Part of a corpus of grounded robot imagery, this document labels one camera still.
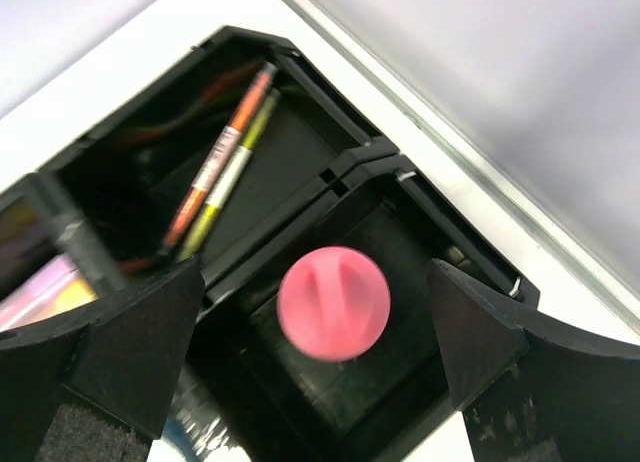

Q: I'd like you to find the purple highlighter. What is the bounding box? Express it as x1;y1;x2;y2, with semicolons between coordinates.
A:
1;254;97;332

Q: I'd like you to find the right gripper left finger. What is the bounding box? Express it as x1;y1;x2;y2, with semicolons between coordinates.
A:
1;258;204;461

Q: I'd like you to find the pink-capped small bottle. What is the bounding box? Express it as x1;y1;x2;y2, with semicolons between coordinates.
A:
276;246;391;362

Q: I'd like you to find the thin yellow highlighter pen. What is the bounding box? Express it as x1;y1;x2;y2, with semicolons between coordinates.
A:
176;89;281;262

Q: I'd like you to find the thin orange highlighter pen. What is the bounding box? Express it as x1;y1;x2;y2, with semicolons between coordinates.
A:
158;62;278;256

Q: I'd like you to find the black four-compartment tray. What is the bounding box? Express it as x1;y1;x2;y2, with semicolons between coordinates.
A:
1;27;540;461

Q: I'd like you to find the blue slime jar front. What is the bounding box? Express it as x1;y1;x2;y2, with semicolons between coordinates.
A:
163;365;246;461

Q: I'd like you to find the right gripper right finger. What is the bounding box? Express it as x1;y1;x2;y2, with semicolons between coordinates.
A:
427;260;639;461

